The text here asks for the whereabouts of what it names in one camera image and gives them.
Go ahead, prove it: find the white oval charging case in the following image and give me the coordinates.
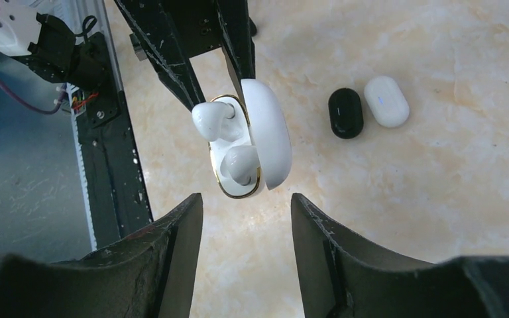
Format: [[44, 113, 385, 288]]
[[364, 76, 410, 129]]

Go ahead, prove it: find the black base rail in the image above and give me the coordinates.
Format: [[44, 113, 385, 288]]
[[68, 32, 153, 250]]

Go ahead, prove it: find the white stem earbud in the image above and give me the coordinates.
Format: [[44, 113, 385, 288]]
[[220, 145, 260, 186], [192, 101, 235, 142]]

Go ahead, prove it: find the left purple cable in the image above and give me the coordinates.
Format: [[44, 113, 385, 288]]
[[0, 0, 69, 116]]

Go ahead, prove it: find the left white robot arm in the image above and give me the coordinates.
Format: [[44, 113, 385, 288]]
[[0, 1, 96, 115]]

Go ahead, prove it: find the white square charging case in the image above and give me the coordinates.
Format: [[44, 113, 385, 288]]
[[208, 79, 292, 199]]

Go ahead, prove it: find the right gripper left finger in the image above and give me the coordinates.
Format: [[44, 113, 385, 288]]
[[0, 193, 203, 317]]

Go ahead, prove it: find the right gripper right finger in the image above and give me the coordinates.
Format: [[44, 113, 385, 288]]
[[291, 193, 509, 317]]

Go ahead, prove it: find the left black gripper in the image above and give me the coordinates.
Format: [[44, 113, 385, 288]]
[[115, 0, 256, 110]]

